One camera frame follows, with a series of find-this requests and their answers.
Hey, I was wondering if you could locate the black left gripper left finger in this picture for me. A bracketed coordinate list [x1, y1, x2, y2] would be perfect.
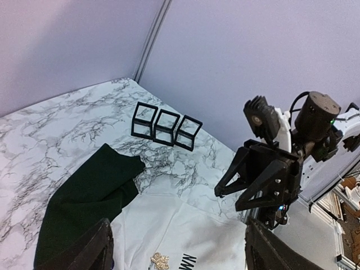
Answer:
[36, 218, 114, 270]

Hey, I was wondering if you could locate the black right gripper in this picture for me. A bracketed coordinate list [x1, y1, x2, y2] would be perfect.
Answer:
[214, 139, 303, 225]

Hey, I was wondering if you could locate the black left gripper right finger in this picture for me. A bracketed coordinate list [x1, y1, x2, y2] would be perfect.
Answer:
[245, 218, 322, 270]

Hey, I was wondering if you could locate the white and green t-shirt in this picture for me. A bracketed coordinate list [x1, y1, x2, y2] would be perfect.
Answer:
[33, 144, 246, 269]

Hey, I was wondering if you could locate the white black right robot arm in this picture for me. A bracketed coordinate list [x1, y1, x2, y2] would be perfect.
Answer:
[214, 91, 359, 229]

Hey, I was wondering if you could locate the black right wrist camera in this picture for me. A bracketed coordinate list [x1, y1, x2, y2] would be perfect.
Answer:
[243, 96, 280, 141]

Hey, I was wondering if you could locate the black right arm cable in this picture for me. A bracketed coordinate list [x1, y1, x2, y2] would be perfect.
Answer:
[289, 91, 360, 122]

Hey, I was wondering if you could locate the black wire frame organizer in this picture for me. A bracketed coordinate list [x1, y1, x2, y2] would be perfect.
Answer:
[131, 102, 203, 151]

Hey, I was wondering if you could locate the aluminium right corner post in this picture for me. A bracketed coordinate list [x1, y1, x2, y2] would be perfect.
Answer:
[133, 0, 172, 83]

